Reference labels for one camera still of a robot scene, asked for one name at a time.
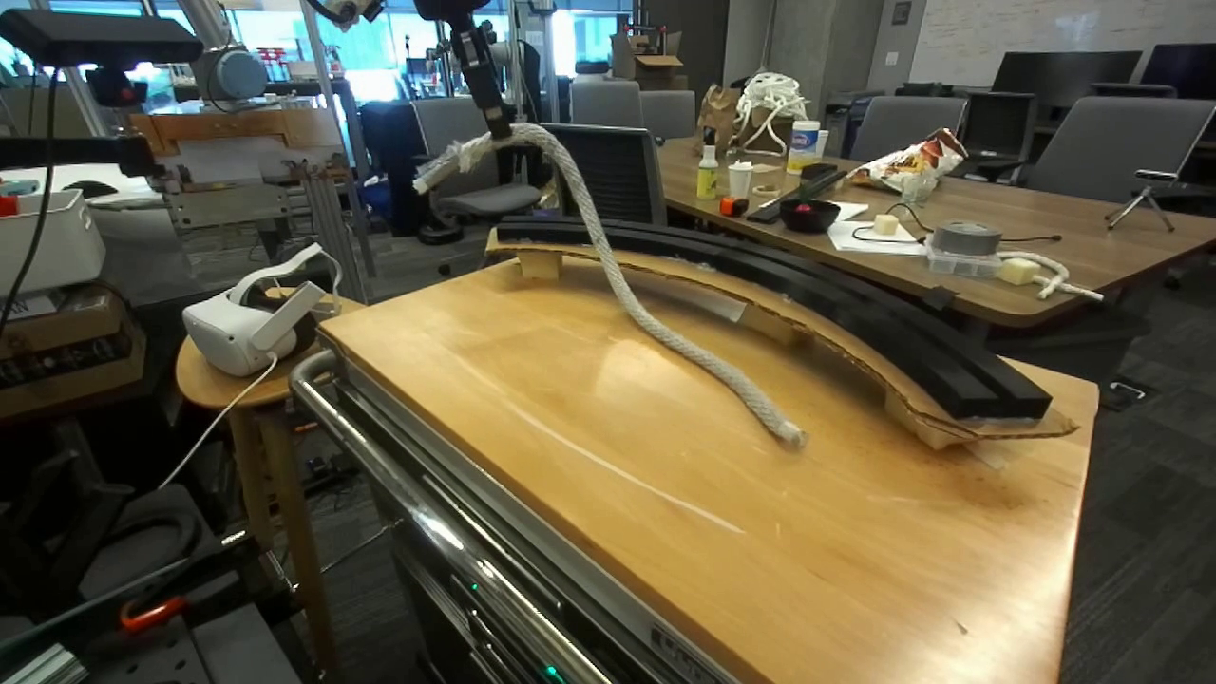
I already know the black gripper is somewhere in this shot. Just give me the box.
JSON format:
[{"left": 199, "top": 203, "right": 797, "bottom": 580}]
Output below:
[{"left": 416, "top": 0, "right": 508, "bottom": 139}]

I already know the white braided rope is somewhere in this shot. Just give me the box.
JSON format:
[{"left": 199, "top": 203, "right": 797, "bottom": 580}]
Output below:
[{"left": 412, "top": 118, "right": 810, "bottom": 453}]

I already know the dark office chair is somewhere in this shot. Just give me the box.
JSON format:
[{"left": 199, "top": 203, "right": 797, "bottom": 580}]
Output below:
[{"left": 549, "top": 120, "right": 666, "bottom": 223}]

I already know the white VR headset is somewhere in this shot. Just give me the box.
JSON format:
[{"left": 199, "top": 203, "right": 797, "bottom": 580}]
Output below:
[{"left": 181, "top": 243, "right": 338, "bottom": 377}]

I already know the black bowl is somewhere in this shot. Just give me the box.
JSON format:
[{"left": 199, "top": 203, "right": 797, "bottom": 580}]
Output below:
[{"left": 780, "top": 198, "right": 840, "bottom": 236}]

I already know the round wooden stool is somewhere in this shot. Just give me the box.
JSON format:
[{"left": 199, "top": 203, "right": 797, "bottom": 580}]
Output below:
[{"left": 174, "top": 341, "right": 338, "bottom": 679}]

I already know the chip snack bag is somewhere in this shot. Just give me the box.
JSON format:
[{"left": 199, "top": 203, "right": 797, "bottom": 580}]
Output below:
[{"left": 862, "top": 128, "right": 968, "bottom": 190}]

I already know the grey tape roll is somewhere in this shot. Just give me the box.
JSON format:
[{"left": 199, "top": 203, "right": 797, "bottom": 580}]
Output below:
[{"left": 930, "top": 220, "right": 1000, "bottom": 257}]

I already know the black curved track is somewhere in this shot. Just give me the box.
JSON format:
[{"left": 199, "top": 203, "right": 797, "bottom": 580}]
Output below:
[{"left": 492, "top": 208, "right": 1058, "bottom": 421}]

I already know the curved cardboard base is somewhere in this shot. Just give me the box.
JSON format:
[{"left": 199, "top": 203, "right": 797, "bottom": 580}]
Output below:
[{"left": 483, "top": 227, "right": 1081, "bottom": 453}]

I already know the grey chair right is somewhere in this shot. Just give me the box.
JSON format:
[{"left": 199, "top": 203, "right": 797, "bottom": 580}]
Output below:
[{"left": 1021, "top": 96, "right": 1214, "bottom": 203}]

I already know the white rope bundle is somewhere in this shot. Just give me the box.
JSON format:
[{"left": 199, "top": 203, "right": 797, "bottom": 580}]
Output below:
[{"left": 735, "top": 67, "right": 812, "bottom": 157}]

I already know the chrome cart handle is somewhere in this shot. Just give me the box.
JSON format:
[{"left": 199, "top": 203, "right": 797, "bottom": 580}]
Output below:
[{"left": 293, "top": 355, "right": 612, "bottom": 684}]

